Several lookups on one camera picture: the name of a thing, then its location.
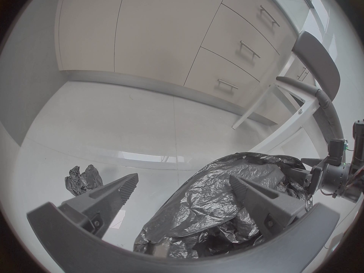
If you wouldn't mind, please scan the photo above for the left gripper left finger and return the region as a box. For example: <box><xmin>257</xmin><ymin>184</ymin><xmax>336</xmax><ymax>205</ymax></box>
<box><xmin>58</xmin><ymin>173</ymin><xmax>139</xmax><ymax>239</ymax></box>

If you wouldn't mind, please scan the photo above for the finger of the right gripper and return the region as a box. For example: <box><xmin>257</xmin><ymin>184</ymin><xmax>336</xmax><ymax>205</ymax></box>
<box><xmin>300</xmin><ymin>158</ymin><xmax>325</xmax><ymax>168</ymax></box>
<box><xmin>282</xmin><ymin>167</ymin><xmax>313</xmax><ymax>187</ymax></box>

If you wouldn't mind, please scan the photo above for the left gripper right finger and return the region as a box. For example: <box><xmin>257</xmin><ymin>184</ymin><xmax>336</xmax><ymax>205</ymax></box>
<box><xmin>229</xmin><ymin>175</ymin><xmax>310</xmax><ymax>239</ymax></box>

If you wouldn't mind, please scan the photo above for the black plastic bag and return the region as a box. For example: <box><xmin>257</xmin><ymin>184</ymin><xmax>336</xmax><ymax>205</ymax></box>
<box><xmin>133</xmin><ymin>152</ymin><xmax>313</xmax><ymax>259</ymax></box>

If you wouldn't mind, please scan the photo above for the crumpled black plastic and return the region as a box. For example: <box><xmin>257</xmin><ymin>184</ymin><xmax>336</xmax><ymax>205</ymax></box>
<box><xmin>65</xmin><ymin>164</ymin><xmax>104</xmax><ymax>197</ymax></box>

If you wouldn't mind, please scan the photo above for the beige floor cabinet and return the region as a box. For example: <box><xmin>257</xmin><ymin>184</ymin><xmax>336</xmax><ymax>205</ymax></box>
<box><xmin>55</xmin><ymin>0</ymin><xmax>317</xmax><ymax>125</ymax></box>

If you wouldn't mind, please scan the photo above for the grey padded white chair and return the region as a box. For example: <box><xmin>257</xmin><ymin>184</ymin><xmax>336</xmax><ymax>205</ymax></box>
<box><xmin>232</xmin><ymin>31</ymin><xmax>346</xmax><ymax>154</ymax></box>

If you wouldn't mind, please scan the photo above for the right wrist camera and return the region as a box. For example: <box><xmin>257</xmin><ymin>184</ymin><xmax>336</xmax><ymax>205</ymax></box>
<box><xmin>327</xmin><ymin>138</ymin><xmax>347</xmax><ymax>166</ymax></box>

